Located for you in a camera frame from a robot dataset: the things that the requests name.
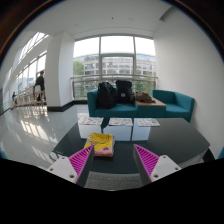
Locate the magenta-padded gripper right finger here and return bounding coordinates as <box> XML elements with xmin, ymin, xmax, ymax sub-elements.
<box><xmin>132</xmin><ymin>143</ymin><xmax>183</xmax><ymax>186</ymax></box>

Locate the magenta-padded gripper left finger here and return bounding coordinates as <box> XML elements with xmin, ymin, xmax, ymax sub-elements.
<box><xmin>46</xmin><ymin>143</ymin><xmax>96</xmax><ymax>188</ymax></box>

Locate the printed magazine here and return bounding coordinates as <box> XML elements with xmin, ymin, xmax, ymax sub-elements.
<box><xmin>136</xmin><ymin>117</ymin><xmax>161</xmax><ymax>128</ymax></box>
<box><xmin>77</xmin><ymin>116</ymin><xmax>105</xmax><ymax>127</ymax></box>
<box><xmin>107</xmin><ymin>117</ymin><xmax>134</xmax><ymax>127</ymax></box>

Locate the wooden sofa table top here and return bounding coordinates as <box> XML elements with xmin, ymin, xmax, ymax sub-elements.
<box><xmin>135</xmin><ymin>97</ymin><xmax>167</xmax><ymax>108</ymax></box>

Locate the teal sofa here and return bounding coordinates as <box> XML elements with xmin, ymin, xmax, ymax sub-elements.
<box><xmin>86</xmin><ymin>87</ymin><xmax>196</xmax><ymax>123</ymax></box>

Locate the brown jacket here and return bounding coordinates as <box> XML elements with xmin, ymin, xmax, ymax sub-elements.
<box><xmin>131</xmin><ymin>91</ymin><xmax>156</xmax><ymax>104</ymax></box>

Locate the metal window railing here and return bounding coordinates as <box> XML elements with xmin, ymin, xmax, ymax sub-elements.
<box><xmin>70</xmin><ymin>74</ymin><xmax>158</xmax><ymax>101</ymax></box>

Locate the large black backpack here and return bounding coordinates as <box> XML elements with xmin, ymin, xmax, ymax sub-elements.
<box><xmin>96</xmin><ymin>81</ymin><xmax>118</xmax><ymax>110</ymax></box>

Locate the black backpack with label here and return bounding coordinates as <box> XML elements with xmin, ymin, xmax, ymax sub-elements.
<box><xmin>114</xmin><ymin>79</ymin><xmax>134</xmax><ymax>105</ymax></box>

